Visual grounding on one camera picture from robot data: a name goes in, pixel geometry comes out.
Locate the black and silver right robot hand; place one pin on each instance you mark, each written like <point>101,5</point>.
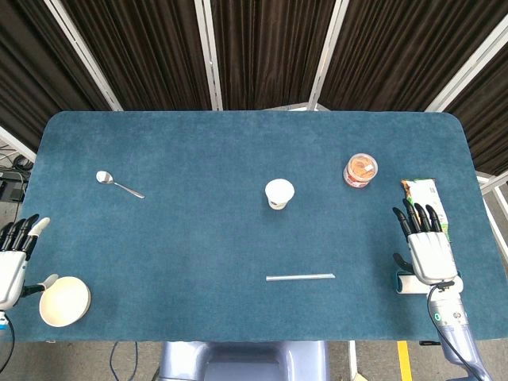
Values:
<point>430,254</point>

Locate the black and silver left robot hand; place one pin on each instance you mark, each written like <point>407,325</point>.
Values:
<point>10,274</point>

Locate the white plastic straw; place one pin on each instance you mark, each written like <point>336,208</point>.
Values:
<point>299,277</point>

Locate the lavender and white right robot arm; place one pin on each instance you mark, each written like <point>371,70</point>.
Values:
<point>452,321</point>

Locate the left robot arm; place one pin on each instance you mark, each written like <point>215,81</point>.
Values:
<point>2,319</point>

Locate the white paper cup with flower print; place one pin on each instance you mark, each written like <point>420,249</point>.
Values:
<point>279,192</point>

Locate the cream ceramic bowl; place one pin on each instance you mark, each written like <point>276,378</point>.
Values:
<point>63,301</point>

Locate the green and orange snack packet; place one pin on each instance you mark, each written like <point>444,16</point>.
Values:
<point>426,192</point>

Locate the black power box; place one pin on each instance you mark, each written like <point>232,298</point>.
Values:
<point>12,186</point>

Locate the clear plastic jar with orange snack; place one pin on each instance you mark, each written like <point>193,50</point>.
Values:
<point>360,168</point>

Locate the white metal table leg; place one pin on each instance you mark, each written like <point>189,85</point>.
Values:
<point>352,361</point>

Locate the silver metal spoon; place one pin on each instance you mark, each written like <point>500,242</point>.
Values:
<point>105,177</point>

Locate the dark brown curtain panel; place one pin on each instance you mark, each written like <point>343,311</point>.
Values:
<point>31,67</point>
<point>274,47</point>
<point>397,47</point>
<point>484,119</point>
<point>147,51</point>

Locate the blue table cloth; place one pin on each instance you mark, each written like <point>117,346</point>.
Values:
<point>198,238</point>

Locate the lavender robot torso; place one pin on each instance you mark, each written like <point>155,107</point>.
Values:
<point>242,359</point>

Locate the white screen frame post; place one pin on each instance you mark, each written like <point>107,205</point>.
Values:
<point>327,55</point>
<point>85,55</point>
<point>464,73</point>
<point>494,180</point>
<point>209,55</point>
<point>18,143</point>

